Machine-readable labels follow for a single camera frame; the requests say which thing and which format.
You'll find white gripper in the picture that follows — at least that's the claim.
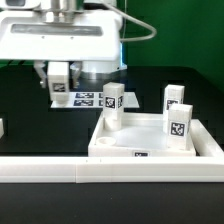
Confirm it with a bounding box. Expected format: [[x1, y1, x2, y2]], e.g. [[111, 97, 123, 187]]
[[0, 0, 122, 89]]

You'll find white square table top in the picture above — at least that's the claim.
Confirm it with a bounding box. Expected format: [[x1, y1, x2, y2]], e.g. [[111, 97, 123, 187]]
[[88, 112, 196, 157]]

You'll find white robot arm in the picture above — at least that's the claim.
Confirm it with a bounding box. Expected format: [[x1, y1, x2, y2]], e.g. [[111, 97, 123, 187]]
[[0, 0, 122, 86]]

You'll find white block at left edge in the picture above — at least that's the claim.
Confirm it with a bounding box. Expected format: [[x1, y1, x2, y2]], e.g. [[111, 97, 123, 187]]
[[0, 118, 4, 139]]

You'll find white L-shaped obstacle fence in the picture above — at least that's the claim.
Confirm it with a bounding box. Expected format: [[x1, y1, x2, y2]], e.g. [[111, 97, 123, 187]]
[[0, 120, 224, 183]]

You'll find white marker base plate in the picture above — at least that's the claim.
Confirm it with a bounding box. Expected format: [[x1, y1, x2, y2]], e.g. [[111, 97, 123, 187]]
[[51, 92, 139, 109]]

